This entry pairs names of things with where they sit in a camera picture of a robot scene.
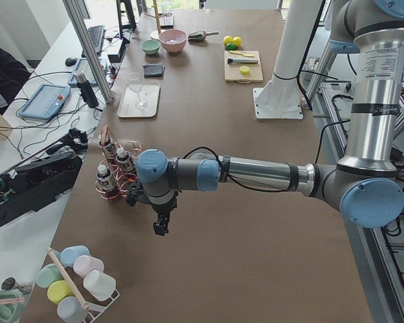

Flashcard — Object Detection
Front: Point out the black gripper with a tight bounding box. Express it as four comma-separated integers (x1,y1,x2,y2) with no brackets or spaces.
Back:
126,182,178,235

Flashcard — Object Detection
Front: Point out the tea bottle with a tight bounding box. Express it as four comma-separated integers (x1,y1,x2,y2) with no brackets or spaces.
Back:
96,164,121,201
116,147,135,175
102,139,117,158

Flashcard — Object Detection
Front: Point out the copper wire bottle basket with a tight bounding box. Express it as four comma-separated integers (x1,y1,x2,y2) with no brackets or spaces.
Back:
96,126,143,202

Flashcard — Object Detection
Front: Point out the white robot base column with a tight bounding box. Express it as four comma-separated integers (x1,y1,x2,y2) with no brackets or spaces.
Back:
253,0,325,120

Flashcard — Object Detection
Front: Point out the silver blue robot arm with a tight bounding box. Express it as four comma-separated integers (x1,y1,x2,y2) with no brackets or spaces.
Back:
127,1,404,236

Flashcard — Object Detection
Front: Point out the white cup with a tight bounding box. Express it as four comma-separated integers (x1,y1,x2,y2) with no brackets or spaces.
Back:
83,270,116,301

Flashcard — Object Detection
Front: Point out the pink cup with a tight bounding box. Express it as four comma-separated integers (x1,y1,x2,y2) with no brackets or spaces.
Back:
73,255,104,278

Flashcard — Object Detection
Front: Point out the blue cup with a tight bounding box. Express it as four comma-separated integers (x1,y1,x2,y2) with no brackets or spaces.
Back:
59,245,90,266

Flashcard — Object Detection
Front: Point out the white cup rack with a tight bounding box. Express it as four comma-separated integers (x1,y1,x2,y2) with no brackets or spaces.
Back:
47,247,121,322

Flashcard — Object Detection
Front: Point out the yellow cup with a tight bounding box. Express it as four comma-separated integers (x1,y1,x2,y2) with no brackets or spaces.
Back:
47,280,74,305

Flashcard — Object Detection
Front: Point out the green cup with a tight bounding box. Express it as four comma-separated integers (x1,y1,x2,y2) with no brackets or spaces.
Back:
36,263,63,289

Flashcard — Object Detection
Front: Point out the grey cup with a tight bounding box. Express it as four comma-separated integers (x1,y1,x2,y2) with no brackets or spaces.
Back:
57,296,88,323

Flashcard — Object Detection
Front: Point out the cream serving tray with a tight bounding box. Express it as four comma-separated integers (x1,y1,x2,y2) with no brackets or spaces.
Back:
116,81,161,119

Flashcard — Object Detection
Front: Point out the black equipment case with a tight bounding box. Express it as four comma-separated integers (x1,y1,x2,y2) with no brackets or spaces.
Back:
0,128,88,227

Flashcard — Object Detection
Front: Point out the clear wine glass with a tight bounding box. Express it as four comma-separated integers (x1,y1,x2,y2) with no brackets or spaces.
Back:
128,72,147,110

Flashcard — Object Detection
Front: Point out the grey folded cloth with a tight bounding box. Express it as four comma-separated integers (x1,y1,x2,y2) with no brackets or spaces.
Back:
143,64,165,78

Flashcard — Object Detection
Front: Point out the black thermos bottle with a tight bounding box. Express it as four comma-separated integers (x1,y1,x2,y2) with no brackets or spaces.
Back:
74,71,99,108

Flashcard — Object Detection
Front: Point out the metal jigger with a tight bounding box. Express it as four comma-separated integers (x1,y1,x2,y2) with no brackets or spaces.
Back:
1,277,33,295

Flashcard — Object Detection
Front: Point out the wooden cutting board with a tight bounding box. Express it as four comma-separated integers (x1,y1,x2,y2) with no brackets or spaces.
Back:
224,50,263,83

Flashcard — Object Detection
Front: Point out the blue teach pendant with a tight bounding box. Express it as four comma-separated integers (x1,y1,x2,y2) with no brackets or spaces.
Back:
67,59,97,87
18,84,71,120

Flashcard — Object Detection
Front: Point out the half lemon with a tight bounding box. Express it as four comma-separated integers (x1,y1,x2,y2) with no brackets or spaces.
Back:
240,66,250,75

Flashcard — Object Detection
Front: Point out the steel muddler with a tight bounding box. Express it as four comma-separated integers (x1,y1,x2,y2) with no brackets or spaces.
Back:
227,58,259,65

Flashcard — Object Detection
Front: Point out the green bowl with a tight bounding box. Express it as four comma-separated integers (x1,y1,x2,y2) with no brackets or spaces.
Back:
141,39,160,55

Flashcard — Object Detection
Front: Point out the pink bowl with ice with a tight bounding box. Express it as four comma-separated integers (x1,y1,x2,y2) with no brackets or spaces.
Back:
159,29,188,53

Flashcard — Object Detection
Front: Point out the black computer mouse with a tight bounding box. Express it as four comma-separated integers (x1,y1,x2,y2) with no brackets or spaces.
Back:
65,57,78,67

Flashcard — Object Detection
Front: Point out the yellow plastic knife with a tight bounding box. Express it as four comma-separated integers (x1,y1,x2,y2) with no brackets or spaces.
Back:
229,50,255,57

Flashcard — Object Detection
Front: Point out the metal ice scoop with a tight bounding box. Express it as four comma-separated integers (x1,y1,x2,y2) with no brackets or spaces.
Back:
188,31,219,42

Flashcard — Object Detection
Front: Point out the black keyboard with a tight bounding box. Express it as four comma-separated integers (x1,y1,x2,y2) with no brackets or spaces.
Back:
88,25,105,57

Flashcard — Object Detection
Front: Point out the wooden stand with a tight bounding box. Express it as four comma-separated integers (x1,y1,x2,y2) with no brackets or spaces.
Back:
145,0,174,40

